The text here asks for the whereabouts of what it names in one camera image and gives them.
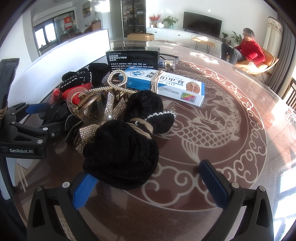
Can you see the black ribbon hair clip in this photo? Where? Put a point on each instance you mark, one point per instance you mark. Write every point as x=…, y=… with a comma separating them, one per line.
x=55, y=115

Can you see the white partition board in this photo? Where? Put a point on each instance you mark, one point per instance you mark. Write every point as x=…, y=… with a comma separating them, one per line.
x=69, y=51

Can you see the framed wall picture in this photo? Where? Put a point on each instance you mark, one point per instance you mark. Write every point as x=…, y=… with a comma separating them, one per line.
x=86, y=9

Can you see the white and blue medicine box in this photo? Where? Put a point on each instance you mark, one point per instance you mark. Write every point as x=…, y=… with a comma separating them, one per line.
x=175, y=88

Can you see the beige rubber band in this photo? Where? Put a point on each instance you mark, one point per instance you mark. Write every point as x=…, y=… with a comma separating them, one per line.
x=155, y=83
x=141, y=128

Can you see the dark glass display cabinet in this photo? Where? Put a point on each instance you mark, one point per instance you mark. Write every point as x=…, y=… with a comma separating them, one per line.
x=134, y=18

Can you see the white television cabinet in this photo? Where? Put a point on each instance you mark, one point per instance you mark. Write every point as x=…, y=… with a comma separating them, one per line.
x=175, y=34

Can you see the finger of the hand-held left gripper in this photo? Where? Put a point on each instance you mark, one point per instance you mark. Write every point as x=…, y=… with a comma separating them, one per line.
x=34, y=108
x=34, y=131

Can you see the patterned brown desktop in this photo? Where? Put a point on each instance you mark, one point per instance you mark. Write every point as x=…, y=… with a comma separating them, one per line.
x=231, y=150

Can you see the black bow with white stitching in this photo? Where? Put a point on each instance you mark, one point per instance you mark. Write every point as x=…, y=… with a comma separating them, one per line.
x=92, y=74

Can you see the wooden side table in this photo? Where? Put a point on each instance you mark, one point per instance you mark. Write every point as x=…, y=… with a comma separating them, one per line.
x=203, y=41

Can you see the transparent hair claw clip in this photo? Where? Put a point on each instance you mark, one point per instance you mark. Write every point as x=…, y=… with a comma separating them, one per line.
x=92, y=111

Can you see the black television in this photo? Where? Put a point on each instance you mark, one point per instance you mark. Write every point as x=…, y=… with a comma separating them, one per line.
x=201, y=24

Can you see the black cardboard box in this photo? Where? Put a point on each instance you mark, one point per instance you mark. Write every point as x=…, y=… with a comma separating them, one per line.
x=134, y=58

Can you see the wooden dining chair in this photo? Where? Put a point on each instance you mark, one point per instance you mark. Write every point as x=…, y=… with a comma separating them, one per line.
x=291, y=92

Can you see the large leafy potted plant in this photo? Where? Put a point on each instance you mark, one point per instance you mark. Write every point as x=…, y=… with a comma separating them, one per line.
x=236, y=37

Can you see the black rhinestone hair claw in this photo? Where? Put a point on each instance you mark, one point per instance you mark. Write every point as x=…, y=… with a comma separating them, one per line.
x=86, y=136

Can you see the beige cosmetic tube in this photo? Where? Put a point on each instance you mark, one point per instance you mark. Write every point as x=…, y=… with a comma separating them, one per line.
x=167, y=63

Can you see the small green potted plant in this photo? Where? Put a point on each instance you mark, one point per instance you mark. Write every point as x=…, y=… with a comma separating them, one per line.
x=224, y=36

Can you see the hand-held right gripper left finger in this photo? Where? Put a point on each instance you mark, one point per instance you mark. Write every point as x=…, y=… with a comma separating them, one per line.
x=84, y=190

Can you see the white vase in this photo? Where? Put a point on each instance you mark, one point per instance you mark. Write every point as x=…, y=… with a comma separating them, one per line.
x=160, y=25

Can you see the black-framed glasses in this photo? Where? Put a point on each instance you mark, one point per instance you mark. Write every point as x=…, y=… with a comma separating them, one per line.
x=168, y=56

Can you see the orange lounge chair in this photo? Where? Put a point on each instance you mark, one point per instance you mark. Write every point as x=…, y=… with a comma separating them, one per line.
x=268, y=60

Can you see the pearl hair clip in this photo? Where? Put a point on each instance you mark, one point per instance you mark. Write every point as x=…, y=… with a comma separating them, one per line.
x=115, y=74

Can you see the large black velvet bow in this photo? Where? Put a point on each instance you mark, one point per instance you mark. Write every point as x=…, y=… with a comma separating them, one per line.
x=120, y=150

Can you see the red paper poster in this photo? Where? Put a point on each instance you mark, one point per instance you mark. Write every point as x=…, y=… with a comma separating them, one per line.
x=68, y=22

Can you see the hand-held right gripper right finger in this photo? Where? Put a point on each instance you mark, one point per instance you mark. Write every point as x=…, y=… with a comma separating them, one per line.
x=214, y=183

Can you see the grey curtain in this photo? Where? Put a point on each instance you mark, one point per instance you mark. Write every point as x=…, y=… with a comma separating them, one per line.
x=285, y=58

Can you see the white curtain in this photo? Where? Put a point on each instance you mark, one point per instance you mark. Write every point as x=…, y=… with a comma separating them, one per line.
x=274, y=34

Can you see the red flower plant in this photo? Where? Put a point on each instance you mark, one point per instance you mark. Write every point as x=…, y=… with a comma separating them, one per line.
x=154, y=18

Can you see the red hair accessory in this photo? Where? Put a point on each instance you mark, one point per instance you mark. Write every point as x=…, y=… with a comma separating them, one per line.
x=71, y=93

